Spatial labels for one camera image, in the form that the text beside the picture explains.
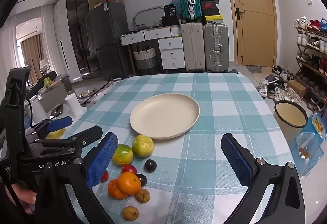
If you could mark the teal suitcase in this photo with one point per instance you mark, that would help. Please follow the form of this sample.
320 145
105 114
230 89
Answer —
185 1

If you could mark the yellow packet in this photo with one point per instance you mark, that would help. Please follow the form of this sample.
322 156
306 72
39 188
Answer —
56 134

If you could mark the grey door mat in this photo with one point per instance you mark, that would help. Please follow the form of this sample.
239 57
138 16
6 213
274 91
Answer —
254 70

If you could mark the grey oval frame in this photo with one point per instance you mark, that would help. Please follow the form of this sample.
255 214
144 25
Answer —
136 15

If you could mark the grey refrigerator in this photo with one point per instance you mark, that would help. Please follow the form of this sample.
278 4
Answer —
109 40

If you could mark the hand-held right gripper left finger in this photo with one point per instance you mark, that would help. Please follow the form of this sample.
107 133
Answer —
102 160

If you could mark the wooden shoe rack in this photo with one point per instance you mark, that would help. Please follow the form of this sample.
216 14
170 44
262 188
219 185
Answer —
313 65

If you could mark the dark plum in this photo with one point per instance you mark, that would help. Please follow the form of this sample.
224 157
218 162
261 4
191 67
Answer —
143 179
150 165

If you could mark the black labelled box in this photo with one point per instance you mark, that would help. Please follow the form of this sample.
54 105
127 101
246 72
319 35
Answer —
170 10

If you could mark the grey suitcase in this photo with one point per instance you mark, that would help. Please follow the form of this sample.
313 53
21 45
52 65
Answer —
216 47

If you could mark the yellow-green guava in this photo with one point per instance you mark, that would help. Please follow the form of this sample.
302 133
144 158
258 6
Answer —
142 146

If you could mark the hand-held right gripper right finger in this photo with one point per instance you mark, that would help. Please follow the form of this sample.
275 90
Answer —
237 160

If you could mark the white chair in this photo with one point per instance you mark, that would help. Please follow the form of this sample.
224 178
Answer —
44 65

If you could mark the brown curtain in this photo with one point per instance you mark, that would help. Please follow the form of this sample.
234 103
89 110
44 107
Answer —
30 58

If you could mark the red tomato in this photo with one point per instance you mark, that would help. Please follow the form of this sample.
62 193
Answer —
104 176
129 168

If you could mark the pair of slippers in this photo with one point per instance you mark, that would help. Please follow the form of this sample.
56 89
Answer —
88 93

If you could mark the woven laundry basket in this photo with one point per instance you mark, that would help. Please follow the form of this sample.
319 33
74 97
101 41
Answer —
144 59

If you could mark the teal checkered tablecloth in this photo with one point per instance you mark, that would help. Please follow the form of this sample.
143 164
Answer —
217 101

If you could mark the dark shoe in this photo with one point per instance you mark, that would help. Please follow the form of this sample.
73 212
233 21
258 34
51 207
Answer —
233 71

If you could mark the dark glass wardrobe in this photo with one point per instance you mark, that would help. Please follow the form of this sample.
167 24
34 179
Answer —
79 35

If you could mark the group of sneakers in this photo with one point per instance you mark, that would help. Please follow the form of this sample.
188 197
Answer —
278 88

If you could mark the brown wrinkled fruit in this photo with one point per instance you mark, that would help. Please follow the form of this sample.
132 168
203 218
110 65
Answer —
142 196
130 213

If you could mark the black storage crate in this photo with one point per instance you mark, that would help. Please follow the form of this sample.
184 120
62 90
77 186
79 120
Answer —
170 21

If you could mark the cream bucket black rim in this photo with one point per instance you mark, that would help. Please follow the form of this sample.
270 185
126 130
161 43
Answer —
290 116

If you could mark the white paper towel roll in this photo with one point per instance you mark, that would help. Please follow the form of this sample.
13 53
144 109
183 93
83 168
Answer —
74 104

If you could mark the blue plastic bag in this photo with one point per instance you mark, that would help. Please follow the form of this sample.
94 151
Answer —
310 152

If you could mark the green-orange citrus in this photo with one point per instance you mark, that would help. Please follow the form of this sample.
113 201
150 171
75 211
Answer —
123 154

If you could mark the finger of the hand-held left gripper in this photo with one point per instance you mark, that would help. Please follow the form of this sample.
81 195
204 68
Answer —
86 134
60 123

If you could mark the white desk with drawers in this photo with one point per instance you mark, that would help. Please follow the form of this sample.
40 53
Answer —
171 54

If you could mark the cardboard box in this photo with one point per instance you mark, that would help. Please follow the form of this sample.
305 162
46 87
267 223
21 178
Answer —
296 88

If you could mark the beige suitcase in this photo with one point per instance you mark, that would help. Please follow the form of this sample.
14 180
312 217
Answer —
193 47

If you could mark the red and black shoe box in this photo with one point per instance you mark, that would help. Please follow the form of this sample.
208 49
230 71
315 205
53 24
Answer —
209 5

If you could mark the yellow shoe box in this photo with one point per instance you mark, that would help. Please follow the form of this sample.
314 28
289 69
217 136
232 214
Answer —
214 19

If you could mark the wooden door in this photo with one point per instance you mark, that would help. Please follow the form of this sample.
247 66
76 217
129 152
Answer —
255 22

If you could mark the person's left hand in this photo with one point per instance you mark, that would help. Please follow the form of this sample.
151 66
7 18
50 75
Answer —
24 197

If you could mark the cream round plate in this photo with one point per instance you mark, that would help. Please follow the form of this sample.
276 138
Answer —
164 116

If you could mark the orange mandarin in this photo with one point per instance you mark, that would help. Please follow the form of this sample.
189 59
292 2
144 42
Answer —
129 182
113 190

